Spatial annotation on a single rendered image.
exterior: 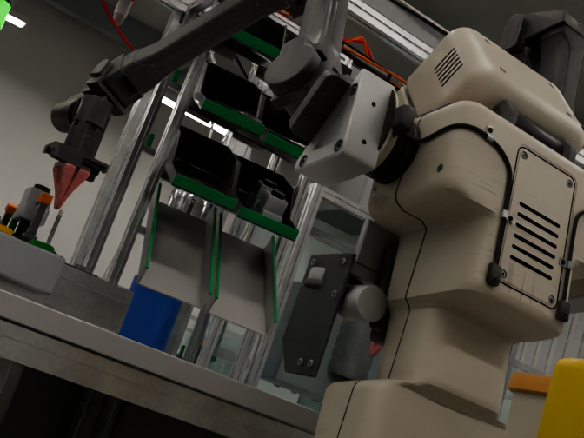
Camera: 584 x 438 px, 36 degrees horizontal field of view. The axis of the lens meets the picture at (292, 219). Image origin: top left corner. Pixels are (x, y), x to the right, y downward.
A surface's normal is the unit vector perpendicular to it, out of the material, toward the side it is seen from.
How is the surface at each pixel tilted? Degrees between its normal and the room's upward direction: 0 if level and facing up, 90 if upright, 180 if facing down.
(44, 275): 90
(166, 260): 45
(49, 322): 90
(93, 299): 90
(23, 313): 90
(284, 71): 72
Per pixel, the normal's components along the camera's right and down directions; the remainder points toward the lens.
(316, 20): -0.48, -0.68
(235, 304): 0.49, -0.73
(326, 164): -0.25, 0.90
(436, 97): -0.80, -0.40
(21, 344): 0.51, -0.05
